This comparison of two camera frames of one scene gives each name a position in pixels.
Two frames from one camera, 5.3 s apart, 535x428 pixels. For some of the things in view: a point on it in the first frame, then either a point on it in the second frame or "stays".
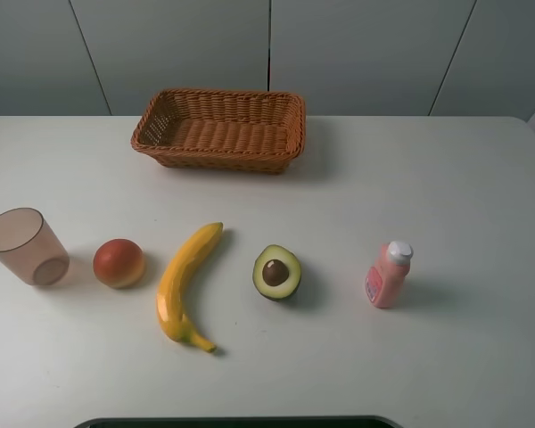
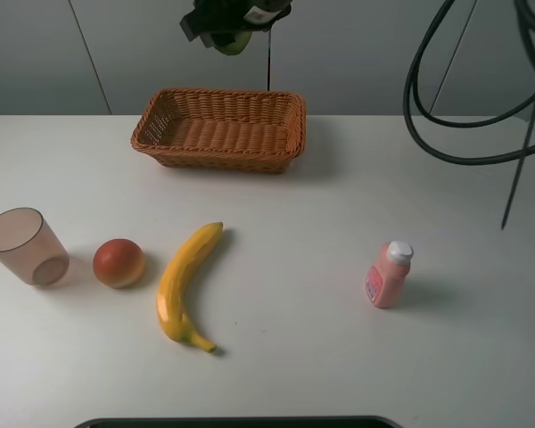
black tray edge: (239, 422) stays
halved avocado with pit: (276, 273) → (241, 40)
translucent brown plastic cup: (22, 242) stays
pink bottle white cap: (384, 280) stays
